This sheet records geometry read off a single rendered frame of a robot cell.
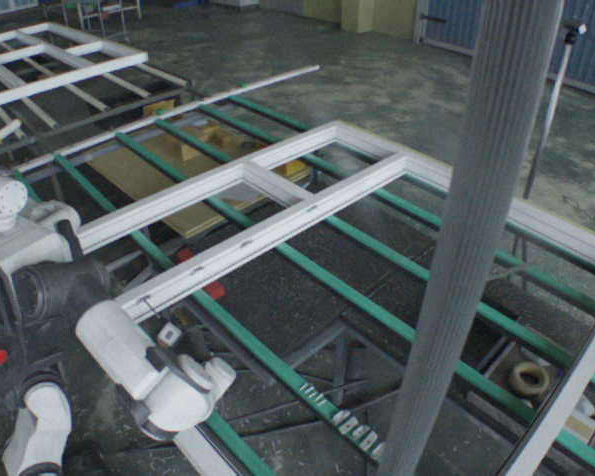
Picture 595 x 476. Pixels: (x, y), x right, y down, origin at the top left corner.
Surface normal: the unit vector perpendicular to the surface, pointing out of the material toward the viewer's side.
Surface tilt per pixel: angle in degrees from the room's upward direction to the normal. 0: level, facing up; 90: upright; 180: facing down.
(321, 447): 0
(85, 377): 0
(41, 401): 90
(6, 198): 94
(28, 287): 61
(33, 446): 90
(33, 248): 46
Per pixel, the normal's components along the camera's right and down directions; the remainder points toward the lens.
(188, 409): 0.56, 0.36
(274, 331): 0.00, -0.79
